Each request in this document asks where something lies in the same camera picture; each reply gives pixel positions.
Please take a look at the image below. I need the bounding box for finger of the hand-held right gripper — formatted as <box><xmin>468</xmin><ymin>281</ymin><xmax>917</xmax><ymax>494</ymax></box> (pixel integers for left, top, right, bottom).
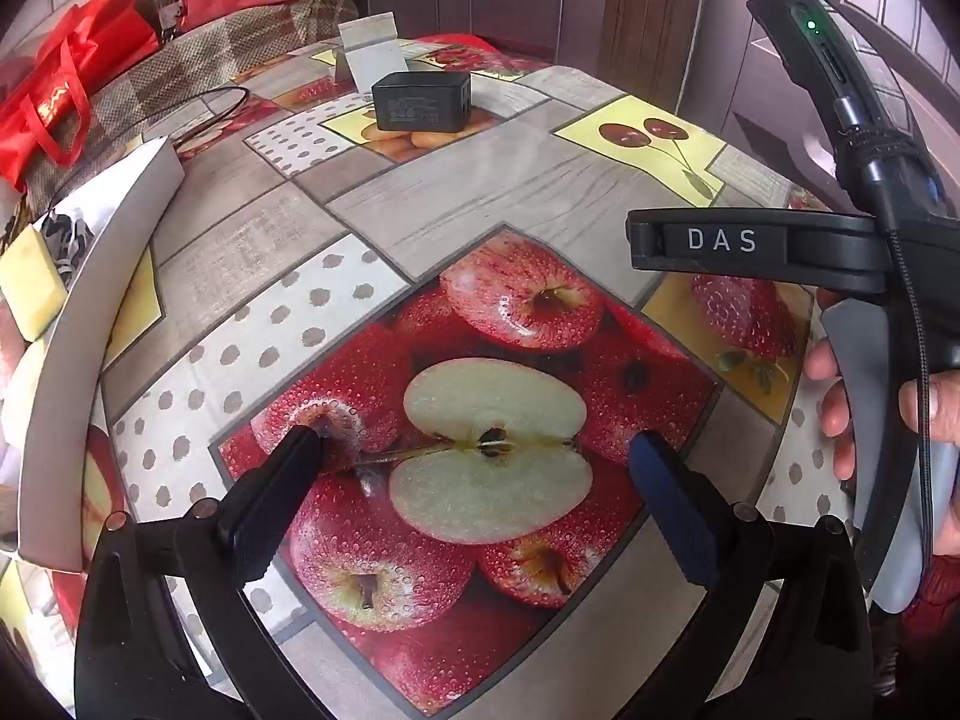
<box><xmin>628</xmin><ymin>208</ymin><xmax>890</xmax><ymax>293</ymax></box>

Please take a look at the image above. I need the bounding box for white folding stand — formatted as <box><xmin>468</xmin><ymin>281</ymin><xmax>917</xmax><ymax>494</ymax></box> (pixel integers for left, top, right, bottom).
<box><xmin>334</xmin><ymin>13</ymin><xmax>410</xmax><ymax>87</ymax></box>

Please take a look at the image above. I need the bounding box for yellow sponge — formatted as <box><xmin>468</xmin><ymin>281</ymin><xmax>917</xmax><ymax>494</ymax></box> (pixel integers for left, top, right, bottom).
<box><xmin>0</xmin><ymin>229</ymin><xmax>68</xmax><ymax>342</ymax></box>

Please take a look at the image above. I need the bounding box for black power adapter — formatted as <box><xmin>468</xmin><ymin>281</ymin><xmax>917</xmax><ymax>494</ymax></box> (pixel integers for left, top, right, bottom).
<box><xmin>371</xmin><ymin>73</ymin><xmax>473</xmax><ymax>132</ymax></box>

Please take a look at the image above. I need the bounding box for plaid blanket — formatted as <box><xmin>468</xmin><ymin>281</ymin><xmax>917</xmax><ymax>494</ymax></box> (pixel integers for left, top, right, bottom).
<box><xmin>22</xmin><ymin>0</ymin><xmax>361</xmax><ymax>218</ymax></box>

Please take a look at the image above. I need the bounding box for flat red bag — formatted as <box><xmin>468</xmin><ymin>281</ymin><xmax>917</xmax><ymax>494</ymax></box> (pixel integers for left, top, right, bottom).
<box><xmin>416</xmin><ymin>31</ymin><xmax>526</xmax><ymax>61</ymax></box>

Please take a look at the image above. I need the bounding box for red tote bag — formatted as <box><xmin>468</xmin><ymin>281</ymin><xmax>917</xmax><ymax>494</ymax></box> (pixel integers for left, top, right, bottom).
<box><xmin>0</xmin><ymin>0</ymin><xmax>162</xmax><ymax>192</ymax></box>

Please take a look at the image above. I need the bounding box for dark printed bag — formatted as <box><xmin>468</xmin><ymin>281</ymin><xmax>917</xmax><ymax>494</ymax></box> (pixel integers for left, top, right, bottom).
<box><xmin>139</xmin><ymin>0</ymin><xmax>197</xmax><ymax>42</ymax></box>

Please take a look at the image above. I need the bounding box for fruit print tablecloth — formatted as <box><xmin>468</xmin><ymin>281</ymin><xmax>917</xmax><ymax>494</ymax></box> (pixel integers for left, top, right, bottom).
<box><xmin>0</xmin><ymin>34</ymin><xmax>856</xmax><ymax>720</ymax></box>

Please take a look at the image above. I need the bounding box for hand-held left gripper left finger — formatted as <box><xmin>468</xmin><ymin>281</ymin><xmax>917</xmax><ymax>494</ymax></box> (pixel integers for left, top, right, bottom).
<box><xmin>75</xmin><ymin>426</ymin><xmax>331</xmax><ymax>720</ymax></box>

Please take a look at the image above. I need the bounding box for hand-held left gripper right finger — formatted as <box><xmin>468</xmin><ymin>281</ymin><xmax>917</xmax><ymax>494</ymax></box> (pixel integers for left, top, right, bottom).
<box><xmin>628</xmin><ymin>431</ymin><xmax>875</xmax><ymax>720</ymax></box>

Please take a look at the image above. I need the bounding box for black cable loop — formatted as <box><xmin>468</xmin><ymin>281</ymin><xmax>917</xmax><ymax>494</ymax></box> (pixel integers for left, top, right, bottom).
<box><xmin>172</xmin><ymin>86</ymin><xmax>252</xmax><ymax>158</ymax></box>

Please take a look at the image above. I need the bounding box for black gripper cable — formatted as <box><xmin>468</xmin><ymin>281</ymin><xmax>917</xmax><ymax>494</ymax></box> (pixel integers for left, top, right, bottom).
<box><xmin>862</xmin><ymin>225</ymin><xmax>938</xmax><ymax>593</ymax></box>

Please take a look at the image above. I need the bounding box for zebra print cloth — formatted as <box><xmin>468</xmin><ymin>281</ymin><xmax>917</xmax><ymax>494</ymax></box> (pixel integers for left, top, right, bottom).
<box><xmin>34</xmin><ymin>210</ymin><xmax>95</xmax><ymax>286</ymax></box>

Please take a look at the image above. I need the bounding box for white cardboard box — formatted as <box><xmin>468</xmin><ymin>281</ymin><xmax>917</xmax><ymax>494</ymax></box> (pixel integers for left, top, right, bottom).
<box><xmin>15</xmin><ymin>136</ymin><xmax>185</xmax><ymax>575</ymax></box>

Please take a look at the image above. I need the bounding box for person's right hand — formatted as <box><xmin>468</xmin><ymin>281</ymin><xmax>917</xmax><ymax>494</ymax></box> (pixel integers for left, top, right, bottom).
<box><xmin>804</xmin><ymin>337</ymin><xmax>960</xmax><ymax>563</ymax></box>

